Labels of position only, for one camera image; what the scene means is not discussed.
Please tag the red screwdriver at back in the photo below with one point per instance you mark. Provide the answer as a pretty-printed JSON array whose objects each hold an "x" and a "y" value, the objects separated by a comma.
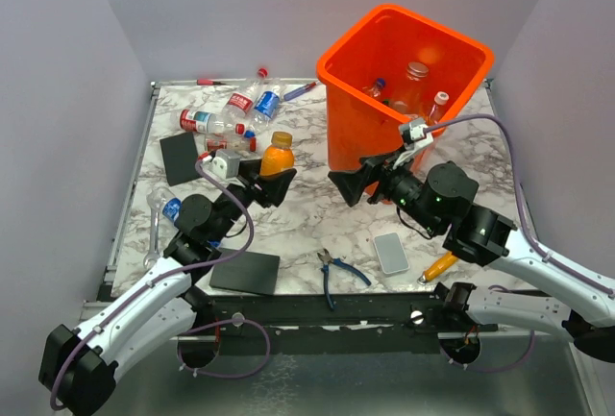
[{"x": 209, "y": 82}]

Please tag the red label water bottle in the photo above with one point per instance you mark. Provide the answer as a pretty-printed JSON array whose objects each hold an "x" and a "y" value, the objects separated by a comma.
[{"x": 208, "y": 123}]

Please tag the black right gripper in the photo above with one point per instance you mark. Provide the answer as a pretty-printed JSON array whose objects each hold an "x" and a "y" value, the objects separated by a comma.
[{"x": 351, "y": 184}]

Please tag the orange plastic bin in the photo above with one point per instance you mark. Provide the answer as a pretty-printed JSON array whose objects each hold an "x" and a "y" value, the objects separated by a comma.
[{"x": 363, "y": 68}]

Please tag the orange utility knife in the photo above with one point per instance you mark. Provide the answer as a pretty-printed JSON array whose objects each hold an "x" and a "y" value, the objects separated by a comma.
[{"x": 438, "y": 268}]

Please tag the clear bottle blue label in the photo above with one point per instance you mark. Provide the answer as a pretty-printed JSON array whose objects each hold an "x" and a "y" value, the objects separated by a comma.
[{"x": 266, "y": 107}]

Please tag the red cap clear bottle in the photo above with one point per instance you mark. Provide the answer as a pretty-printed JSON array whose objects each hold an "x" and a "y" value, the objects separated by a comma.
[{"x": 237, "y": 143}]

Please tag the grey metal tin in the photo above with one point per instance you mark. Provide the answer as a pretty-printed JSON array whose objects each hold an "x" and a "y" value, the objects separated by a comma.
[{"x": 391, "y": 253}]

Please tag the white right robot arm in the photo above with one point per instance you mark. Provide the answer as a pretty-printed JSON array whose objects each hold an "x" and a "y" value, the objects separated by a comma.
[{"x": 578, "y": 305}]

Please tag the black foam block left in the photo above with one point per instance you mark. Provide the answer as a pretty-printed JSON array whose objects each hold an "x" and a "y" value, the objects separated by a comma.
[{"x": 179, "y": 155}]

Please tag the small orange juice bottle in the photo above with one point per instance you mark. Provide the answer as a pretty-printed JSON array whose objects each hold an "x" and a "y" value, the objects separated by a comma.
[{"x": 278, "y": 156}]

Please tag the black foam pad front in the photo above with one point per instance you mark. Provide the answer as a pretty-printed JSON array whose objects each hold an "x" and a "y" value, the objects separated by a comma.
[{"x": 253, "y": 273}]

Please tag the orange label slim bottle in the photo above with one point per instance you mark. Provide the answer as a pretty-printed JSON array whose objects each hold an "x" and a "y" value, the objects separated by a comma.
[{"x": 407, "y": 95}]

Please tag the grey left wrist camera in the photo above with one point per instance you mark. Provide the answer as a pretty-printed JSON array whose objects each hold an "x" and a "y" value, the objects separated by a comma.
[{"x": 225, "y": 164}]

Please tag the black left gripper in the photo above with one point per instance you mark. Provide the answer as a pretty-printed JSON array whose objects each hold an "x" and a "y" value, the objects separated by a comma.
[{"x": 272, "y": 188}]

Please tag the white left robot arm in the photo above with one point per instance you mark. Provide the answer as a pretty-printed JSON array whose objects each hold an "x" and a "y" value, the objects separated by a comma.
[{"x": 82, "y": 365}]

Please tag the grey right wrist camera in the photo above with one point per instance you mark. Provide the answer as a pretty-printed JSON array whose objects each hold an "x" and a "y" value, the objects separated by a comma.
[{"x": 415, "y": 139}]

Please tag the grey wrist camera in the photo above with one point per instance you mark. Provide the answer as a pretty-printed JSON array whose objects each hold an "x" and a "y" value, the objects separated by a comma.
[
  {"x": 225, "y": 164},
  {"x": 415, "y": 139}
]

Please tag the silver wrench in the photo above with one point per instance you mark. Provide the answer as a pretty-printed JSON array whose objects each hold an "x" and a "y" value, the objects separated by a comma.
[{"x": 153, "y": 253}]

